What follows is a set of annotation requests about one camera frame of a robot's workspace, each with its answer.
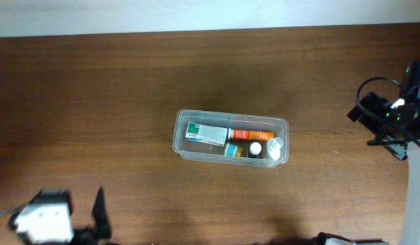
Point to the clear plastic container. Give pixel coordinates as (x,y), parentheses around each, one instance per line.
(196,151)

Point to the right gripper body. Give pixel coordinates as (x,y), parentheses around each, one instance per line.
(379,108)

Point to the white green medicine box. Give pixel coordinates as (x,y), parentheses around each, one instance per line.
(206,134)

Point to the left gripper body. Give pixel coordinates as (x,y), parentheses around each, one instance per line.
(83,236)

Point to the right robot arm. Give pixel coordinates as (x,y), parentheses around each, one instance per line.
(410,234)

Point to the orange tablet tube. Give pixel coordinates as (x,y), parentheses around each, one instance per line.
(240,134)

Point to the dark bottle white cap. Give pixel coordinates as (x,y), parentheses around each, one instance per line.
(254,150)

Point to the small blue-labelled gold-cap bottle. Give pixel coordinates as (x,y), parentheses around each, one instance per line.
(232,150)

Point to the white squeeze bottle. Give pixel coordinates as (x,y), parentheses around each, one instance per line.
(272,149)

